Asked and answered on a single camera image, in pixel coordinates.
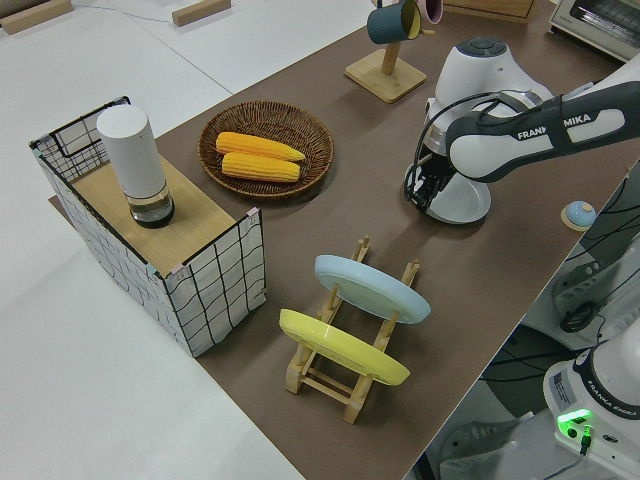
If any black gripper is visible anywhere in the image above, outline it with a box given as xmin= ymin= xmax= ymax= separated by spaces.
xmin=403 ymin=153 xmax=456 ymax=214

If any light blue plate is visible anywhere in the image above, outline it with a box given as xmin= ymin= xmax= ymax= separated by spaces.
xmin=314 ymin=254 xmax=432 ymax=326

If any yellow plate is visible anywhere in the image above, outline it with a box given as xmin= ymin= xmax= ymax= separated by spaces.
xmin=278 ymin=308 xmax=412 ymax=387

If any wooden plate rack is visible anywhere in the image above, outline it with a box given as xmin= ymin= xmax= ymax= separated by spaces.
xmin=285 ymin=235 xmax=422 ymax=425

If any brown table mat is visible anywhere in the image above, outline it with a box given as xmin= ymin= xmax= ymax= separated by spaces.
xmin=48 ymin=0 xmax=640 ymax=480

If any wooden mug tree stand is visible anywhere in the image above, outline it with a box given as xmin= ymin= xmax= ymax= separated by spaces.
xmin=344 ymin=0 xmax=428 ymax=105

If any blue call bell wooden base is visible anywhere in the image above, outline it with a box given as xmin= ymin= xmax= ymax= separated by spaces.
xmin=560 ymin=200 xmax=596 ymax=232

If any yellow corn cob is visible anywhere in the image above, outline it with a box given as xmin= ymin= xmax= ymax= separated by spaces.
xmin=215 ymin=131 xmax=307 ymax=163
xmin=220 ymin=152 xmax=302 ymax=184

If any teal mug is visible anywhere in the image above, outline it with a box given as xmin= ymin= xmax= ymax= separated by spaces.
xmin=366 ymin=0 xmax=422 ymax=45

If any brown wicker basket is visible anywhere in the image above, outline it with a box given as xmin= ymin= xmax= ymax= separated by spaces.
xmin=197 ymin=101 xmax=336 ymax=200

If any pink mug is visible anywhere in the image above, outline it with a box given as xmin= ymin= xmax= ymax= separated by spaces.
xmin=417 ymin=0 xmax=445 ymax=25

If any white toaster oven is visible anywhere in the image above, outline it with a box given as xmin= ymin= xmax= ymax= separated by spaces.
xmin=547 ymin=0 xmax=640 ymax=64

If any short wooden block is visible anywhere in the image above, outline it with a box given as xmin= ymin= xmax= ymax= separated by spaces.
xmin=171 ymin=0 xmax=232 ymax=27

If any white cylinder with glass base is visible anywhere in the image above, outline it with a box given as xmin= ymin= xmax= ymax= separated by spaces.
xmin=96 ymin=105 xmax=177 ymax=230

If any long wooden block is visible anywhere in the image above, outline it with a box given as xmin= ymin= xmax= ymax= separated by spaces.
xmin=0 ymin=0 xmax=74 ymax=35

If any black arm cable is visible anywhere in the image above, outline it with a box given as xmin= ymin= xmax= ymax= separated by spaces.
xmin=402 ymin=89 xmax=549 ymax=204

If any black cable bundle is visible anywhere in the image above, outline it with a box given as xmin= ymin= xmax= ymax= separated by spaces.
xmin=582 ymin=167 xmax=640 ymax=254

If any coiled black cable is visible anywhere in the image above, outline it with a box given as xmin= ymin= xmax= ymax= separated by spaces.
xmin=559 ymin=301 xmax=597 ymax=334

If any wire grid box wooden shelf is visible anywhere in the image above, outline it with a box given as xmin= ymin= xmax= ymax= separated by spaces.
xmin=28 ymin=95 xmax=266 ymax=359

